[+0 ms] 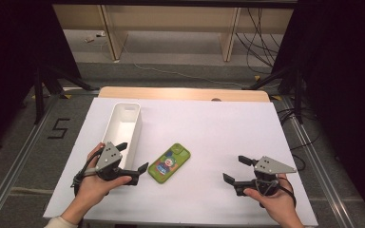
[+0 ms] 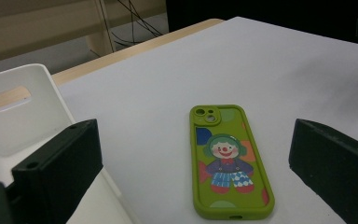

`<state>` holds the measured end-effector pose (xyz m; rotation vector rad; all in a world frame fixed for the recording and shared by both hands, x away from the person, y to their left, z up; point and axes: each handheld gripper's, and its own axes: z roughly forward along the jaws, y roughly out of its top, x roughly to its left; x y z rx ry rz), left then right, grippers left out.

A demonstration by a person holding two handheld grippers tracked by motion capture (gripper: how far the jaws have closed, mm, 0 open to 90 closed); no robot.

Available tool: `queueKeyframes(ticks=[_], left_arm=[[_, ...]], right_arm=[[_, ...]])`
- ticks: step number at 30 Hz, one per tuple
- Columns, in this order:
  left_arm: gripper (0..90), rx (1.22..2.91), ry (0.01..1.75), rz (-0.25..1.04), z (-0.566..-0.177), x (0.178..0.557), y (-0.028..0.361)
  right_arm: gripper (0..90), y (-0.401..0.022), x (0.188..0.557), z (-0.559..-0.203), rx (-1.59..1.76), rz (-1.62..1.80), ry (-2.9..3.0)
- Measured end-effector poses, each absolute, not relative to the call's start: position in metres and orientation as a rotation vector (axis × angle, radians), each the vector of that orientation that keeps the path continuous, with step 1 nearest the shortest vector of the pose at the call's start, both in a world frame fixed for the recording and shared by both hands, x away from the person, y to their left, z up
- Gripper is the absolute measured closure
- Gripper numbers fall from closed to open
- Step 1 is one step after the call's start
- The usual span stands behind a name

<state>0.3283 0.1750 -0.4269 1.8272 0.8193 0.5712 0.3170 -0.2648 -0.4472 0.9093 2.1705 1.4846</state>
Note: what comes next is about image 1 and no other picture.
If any white plug adapter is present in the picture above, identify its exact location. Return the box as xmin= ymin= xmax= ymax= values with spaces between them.
xmin=84 ymin=30 xmax=107 ymax=44

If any aluminium floor rail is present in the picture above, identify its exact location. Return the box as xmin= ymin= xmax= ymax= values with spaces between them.
xmin=0 ymin=94 xmax=63 ymax=228
xmin=280 ymin=95 xmax=360 ymax=228

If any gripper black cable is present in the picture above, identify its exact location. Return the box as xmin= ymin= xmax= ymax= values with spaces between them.
xmin=277 ymin=176 xmax=298 ymax=209
xmin=70 ymin=147 xmax=105 ymax=196

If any white plastic bin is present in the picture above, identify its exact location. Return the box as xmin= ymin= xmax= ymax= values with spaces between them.
xmin=101 ymin=102 xmax=144 ymax=170

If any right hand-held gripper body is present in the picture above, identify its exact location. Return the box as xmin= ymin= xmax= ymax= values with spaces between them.
xmin=234 ymin=156 xmax=298 ymax=197

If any black curtain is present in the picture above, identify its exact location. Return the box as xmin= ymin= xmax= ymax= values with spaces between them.
xmin=0 ymin=0 xmax=83 ymax=153
xmin=270 ymin=0 xmax=365 ymax=219

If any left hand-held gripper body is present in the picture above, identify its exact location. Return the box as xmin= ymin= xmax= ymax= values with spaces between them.
xmin=95 ymin=142 xmax=140 ymax=186

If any black metal stand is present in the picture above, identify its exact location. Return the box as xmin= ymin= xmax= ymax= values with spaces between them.
xmin=241 ymin=65 xmax=304 ymax=125
xmin=22 ymin=61 xmax=100 ymax=125

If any light wooden desk frame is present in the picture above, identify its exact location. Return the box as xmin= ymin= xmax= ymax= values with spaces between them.
xmin=52 ymin=4 xmax=295 ymax=63

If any black floor cable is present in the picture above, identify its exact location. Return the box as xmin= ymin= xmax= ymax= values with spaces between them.
xmin=277 ymin=106 xmax=319 ymax=172

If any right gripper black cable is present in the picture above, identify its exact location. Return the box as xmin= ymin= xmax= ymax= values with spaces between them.
xmin=277 ymin=176 xmax=298 ymax=209

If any bundle of black cables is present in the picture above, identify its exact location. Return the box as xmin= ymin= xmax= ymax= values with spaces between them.
xmin=235 ymin=8 xmax=282 ymax=76

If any light wooden table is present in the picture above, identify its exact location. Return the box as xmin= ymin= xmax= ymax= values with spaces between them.
xmin=98 ymin=86 xmax=271 ymax=103

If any person's right hand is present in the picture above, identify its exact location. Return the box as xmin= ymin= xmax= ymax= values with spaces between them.
xmin=242 ymin=173 xmax=299 ymax=222

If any person's left hand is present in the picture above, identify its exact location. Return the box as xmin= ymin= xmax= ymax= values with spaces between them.
xmin=72 ymin=142 xmax=133 ymax=214

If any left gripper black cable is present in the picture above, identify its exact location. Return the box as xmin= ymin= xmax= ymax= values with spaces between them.
xmin=70 ymin=147 xmax=105 ymax=196

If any green cartoon phone case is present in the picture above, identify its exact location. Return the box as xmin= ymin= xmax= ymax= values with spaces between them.
xmin=147 ymin=142 xmax=192 ymax=184

